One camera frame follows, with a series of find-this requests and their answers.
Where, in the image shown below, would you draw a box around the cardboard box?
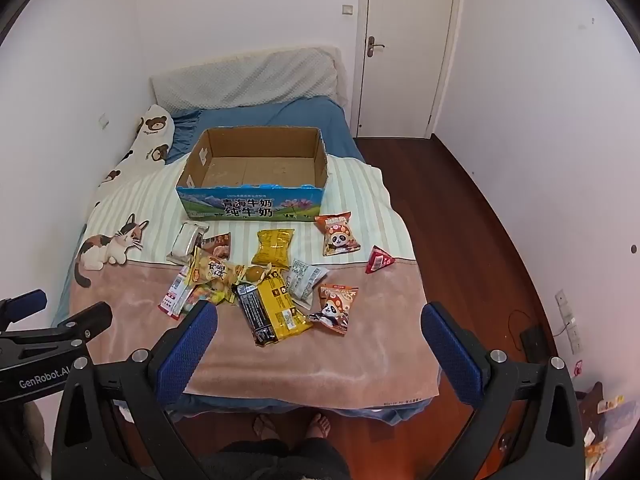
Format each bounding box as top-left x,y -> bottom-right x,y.
176,126 -> 332,222

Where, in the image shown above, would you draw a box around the thin red cable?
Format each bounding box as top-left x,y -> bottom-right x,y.
508,309 -> 532,347

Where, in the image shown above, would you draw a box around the orange panda snack packet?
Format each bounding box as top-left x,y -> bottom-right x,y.
307,283 -> 360,336
314,212 -> 362,257

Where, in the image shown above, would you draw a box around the red white snack packet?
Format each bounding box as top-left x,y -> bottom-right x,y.
158,265 -> 193,321

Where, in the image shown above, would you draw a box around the assorted snack packets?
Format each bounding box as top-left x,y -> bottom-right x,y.
232,270 -> 314,347

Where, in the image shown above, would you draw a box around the yellow photo-print snack packet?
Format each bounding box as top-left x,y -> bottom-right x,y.
192,247 -> 246,287

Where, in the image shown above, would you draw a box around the brown pastry packet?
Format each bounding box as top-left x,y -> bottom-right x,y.
201,232 -> 232,261

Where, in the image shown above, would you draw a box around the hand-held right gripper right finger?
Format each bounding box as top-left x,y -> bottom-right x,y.
420,301 -> 587,480

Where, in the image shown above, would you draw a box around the person's dark grey pants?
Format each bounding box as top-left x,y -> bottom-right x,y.
197,437 -> 354,480

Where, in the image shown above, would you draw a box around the white door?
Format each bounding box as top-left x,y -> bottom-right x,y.
356,0 -> 462,140

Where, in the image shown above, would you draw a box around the colourful candy packet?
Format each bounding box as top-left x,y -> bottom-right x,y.
182,280 -> 236,318

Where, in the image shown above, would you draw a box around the cat-print blanket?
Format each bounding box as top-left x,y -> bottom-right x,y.
67,157 -> 441,409

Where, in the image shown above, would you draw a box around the red triangular snack packet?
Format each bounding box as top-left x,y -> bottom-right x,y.
365,245 -> 396,275

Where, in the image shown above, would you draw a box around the black power adapter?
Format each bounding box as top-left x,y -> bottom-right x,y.
520,326 -> 549,352

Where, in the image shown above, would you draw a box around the person's right foot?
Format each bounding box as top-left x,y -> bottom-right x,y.
300,412 -> 332,444

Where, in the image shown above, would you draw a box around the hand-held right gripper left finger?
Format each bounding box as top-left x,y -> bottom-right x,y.
52,300 -> 221,480

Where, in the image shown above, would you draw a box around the white power strip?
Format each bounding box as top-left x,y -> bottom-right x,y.
555,290 -> 585,356

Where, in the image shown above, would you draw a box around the person's foot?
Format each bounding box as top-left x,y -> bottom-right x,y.
252,414 -> 279,441
300,412 -> 332,444

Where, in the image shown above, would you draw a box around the white bear-print pillow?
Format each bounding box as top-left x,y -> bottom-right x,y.
97,104 -> 176,196

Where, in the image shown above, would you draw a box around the person's left foot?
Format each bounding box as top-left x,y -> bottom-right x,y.
252,414 -> 279,441

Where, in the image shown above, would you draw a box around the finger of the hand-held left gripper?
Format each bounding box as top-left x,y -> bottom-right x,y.
0,301 -> 114,356
0,289 -> 49,333

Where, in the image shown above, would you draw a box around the white grey snack packet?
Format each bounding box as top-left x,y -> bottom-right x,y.
286,259 -> 329,307

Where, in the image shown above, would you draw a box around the silver snack packet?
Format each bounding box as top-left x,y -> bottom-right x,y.
166,222 -> 210,266

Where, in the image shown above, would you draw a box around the blue bed sheet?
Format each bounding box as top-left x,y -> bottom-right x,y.
50,95 -> 441,427

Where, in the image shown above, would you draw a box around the plain yellow snack packet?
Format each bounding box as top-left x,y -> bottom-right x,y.
250,229 -> 295,268

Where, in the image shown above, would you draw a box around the colourful clutter pile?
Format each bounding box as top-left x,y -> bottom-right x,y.
574,382 -> 627,480

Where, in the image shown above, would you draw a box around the grey pillow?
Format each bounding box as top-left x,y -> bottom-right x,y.
150,46 -> 351,112

